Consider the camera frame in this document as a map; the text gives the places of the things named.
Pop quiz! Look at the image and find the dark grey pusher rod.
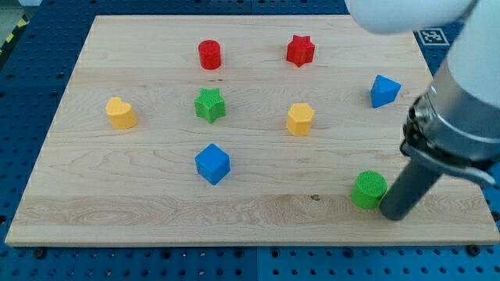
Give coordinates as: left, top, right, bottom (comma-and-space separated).
379, 160, 441, 221

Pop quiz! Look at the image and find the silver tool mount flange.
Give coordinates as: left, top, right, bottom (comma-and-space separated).
400, 61, 499, 188

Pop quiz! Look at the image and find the green cylinder block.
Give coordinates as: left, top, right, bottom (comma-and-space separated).
351, 170, 388, 209

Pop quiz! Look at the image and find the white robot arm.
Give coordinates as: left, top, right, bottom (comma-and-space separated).
346, 0, 499, 220

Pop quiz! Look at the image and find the yellow hexagon block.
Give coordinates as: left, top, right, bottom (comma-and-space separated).
286, 103, 315, 137

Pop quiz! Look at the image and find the blue triangle block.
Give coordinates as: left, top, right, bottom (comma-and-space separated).
370, 75, 402, 108

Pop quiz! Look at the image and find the fiducial marker tag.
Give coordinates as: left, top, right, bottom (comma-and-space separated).
417, 27, 449, 46

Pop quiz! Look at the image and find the red star block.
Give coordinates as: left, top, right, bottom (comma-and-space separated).
286, 35, 316, 67

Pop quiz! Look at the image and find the blue cube block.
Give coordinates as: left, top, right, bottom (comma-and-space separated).
195, 144, 230, 185

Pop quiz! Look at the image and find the green star block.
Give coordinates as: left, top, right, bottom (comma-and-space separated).
194, 88, 226, 123

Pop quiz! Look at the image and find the red cylinder block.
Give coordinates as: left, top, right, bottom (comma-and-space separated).
198, 40, 222, 70

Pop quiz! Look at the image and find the wooden board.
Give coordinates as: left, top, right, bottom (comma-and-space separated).
5, 16, 499, 247

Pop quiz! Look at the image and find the yellow heart block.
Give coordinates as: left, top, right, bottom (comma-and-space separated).
105, 97, 138, 130

